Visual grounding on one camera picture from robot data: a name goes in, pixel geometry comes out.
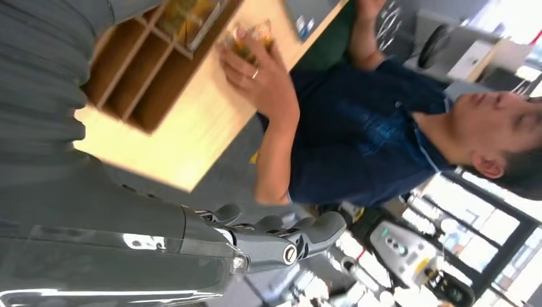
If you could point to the wooden card organizer box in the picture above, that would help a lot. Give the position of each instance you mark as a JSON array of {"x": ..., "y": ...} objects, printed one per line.
[{"x": 144, "y": 84}]

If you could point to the grey machine with buttons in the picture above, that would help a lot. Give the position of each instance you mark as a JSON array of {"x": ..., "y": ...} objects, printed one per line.
[{"x": 402, "y": 252}]

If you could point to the grey open laptop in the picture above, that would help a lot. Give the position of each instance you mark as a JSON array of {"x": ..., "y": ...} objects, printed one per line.
[{"x": 311, "y": 15}]

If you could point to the black and yellow device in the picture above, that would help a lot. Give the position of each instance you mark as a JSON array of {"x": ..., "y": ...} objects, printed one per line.
[{"x": 451, "y": 290}]

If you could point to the pale wooden desk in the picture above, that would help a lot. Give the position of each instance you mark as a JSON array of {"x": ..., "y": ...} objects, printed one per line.
[{"x": 487, "y": 59}]

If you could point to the person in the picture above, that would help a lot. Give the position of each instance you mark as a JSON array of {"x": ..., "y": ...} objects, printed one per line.
[{"x": 360, "y": 127}]

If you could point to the black window frame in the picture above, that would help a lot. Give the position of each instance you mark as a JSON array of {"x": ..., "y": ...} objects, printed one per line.
[{"x": 508, "y": 212}]

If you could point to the black stool chrome base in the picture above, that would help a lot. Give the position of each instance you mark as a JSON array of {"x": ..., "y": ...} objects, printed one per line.
[{"x": 434, "y": 44}]

